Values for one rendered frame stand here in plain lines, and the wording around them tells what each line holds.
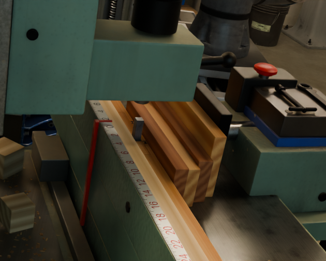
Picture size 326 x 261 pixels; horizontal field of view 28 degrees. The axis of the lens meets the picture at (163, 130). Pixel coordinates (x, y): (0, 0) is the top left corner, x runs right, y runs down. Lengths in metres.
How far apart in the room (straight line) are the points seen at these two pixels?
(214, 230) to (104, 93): 0.19
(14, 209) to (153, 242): 0.26
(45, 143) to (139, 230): 0.32
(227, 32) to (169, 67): 0.77
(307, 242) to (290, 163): 0.10
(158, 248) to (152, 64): 0.21
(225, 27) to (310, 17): 3.31
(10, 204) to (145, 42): 0.27
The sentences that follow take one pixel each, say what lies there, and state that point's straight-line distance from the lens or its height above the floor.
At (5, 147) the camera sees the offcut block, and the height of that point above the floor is 0.84.
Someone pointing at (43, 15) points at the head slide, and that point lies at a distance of 0.61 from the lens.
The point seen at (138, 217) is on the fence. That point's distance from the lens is 0.63.
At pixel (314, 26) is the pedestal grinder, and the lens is 4.73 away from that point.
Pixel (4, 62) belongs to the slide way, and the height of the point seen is 1.06.
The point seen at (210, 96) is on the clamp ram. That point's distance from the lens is 0.78.
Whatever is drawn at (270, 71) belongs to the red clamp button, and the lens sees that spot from 0.82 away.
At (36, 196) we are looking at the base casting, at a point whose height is 0.80.
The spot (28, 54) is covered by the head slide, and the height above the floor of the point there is 1.06.
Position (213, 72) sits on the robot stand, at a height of 0.79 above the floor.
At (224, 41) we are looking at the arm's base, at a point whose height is 0.86.
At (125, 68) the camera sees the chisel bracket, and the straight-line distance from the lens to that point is 0.69.
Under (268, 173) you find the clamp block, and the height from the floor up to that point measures 0.93.
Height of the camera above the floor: 1.28
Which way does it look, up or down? 26 degrees down
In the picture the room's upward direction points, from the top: 11 degrees clockwise
